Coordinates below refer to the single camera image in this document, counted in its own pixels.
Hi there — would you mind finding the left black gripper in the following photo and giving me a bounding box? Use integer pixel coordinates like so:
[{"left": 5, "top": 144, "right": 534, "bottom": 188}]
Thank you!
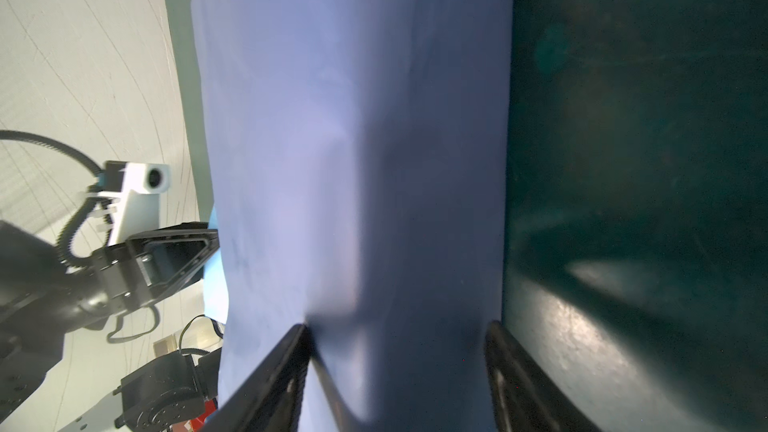
[{"left": 1, "top": 222, "right": 219, "bottom": 342}]

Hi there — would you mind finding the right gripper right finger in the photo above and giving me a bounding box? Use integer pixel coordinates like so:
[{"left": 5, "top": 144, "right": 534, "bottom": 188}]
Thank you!
[{"left": 484, "top": 321, "right": 599, "bottom": 432}]

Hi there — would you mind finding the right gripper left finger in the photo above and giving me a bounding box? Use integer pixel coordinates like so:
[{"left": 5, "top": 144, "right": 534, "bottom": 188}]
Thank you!
[{"left": 202, "top": 324, "right": 312, "bottom": 432}]

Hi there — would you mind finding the light blue wrapping paper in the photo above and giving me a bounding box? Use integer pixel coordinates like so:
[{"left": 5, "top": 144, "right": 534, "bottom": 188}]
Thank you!
[{"left": 191, "top": 0, "right": 512, "bottom": 431}]

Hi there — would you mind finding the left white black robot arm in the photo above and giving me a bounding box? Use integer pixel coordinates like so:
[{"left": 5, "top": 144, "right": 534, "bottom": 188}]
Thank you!
[{"left": 1, "top": 130, "right": 219, "bottom": 417}]

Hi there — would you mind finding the green table mat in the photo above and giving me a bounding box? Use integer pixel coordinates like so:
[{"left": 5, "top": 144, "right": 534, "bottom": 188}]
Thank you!
[{"left": 154, "top": 0, "right": 768, "bottom": 432}]

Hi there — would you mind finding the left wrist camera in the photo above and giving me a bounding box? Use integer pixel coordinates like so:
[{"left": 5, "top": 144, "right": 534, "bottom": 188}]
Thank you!
[{"left": 94, "top": 161, "right": 171, "bottom": 246}]

